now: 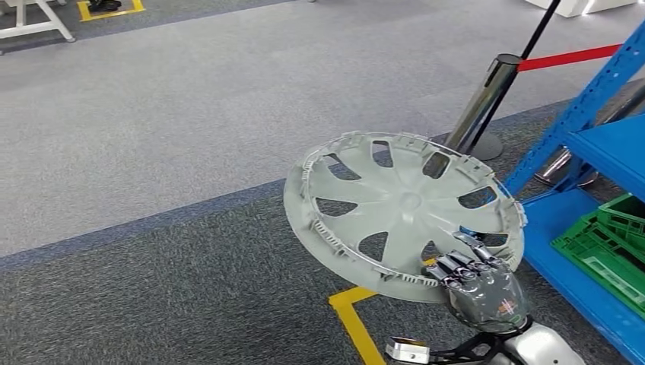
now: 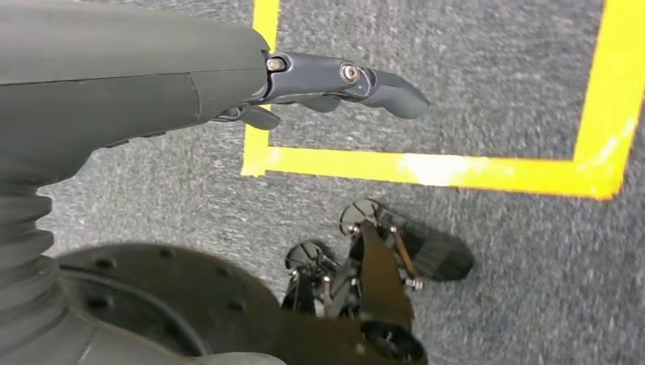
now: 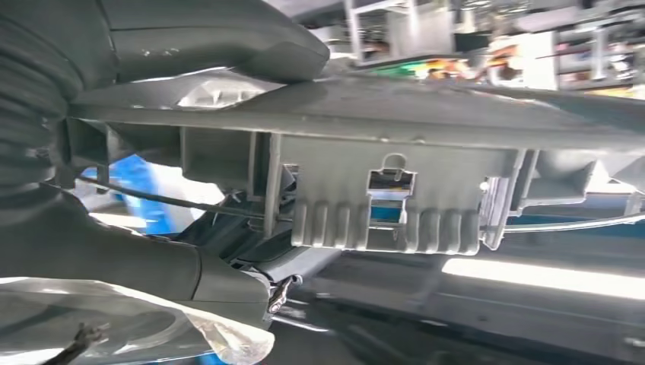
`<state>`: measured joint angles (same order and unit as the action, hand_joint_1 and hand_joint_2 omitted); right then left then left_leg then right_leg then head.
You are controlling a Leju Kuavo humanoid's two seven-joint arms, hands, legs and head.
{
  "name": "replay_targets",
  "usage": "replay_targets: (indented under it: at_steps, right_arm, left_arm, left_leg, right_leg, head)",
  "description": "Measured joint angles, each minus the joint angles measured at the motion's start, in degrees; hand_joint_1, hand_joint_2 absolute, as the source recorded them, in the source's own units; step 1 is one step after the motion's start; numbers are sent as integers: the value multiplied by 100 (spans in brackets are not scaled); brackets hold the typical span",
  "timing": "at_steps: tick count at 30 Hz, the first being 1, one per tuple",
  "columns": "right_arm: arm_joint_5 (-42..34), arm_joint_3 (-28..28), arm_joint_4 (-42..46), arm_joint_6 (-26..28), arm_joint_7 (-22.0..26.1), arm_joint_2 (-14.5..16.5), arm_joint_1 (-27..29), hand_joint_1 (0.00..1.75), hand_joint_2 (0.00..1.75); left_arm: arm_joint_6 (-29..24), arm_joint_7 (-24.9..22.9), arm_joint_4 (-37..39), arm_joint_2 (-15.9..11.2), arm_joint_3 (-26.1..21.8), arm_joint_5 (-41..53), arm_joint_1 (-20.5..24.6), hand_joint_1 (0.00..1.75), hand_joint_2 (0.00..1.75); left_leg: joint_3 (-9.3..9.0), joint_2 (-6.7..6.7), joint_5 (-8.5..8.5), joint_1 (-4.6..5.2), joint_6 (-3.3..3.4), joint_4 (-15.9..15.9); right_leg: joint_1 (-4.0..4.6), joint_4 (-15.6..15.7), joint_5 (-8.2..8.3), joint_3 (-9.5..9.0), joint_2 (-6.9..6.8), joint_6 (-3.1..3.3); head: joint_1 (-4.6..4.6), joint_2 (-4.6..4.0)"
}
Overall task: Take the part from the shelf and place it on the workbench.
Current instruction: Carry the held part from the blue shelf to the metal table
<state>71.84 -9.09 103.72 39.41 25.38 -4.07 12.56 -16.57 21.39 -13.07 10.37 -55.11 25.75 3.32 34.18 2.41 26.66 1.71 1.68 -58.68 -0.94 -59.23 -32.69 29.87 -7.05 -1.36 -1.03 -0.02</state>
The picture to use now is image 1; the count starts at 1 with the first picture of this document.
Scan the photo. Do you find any chrome stanchion post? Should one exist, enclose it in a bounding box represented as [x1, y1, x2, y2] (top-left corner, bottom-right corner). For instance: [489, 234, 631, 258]
[534, 78, 645, 189]
[443, 52, 523, 154]

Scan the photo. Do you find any black stanchion post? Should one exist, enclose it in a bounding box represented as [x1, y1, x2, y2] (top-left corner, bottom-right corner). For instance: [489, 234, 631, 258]
[469, 0, 563, 162]

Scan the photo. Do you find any red barrier belt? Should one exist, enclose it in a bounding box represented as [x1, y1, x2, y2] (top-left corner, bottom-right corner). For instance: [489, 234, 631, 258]
[517, 43, 624, 72]

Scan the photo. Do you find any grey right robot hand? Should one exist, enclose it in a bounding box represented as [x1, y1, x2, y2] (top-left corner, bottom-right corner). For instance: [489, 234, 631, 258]
[423, 230, 531, 335]

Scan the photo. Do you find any blue metal shelf rack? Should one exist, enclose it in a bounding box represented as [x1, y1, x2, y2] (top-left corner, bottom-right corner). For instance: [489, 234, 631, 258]
[501, 20, 645, 365]

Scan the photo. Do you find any white frame table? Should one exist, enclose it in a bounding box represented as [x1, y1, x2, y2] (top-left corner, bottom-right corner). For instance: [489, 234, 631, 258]
[0, 0, 77, 44]

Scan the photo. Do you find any yellow floor tape square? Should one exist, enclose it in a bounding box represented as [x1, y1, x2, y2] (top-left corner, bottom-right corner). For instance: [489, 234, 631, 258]
[328, 258, 438, 365]

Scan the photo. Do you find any green plastic crate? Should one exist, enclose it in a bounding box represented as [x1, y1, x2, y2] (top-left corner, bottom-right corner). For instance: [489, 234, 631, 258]
[550, 210, 645, 322]
[596, 193, 645, 240]

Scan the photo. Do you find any grey plastic wheel hubcap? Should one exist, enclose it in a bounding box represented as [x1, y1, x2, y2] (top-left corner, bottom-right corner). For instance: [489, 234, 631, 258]
[283, 131, 528, 305]

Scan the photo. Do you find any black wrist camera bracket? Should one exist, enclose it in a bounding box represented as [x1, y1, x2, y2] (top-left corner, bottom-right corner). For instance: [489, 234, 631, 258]
[428, 329, 510, 365]

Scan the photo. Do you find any white lit display plinth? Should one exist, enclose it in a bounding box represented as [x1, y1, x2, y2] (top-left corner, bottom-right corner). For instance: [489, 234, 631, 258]
[525, 0, 637, 19]

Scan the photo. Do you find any black shoe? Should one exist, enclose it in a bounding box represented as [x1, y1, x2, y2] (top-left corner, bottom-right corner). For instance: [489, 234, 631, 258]
[87, 0, 123, 14]

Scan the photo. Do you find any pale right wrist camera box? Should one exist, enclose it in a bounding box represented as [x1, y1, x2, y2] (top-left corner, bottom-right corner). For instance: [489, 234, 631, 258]
[385, 337, 432, 365]

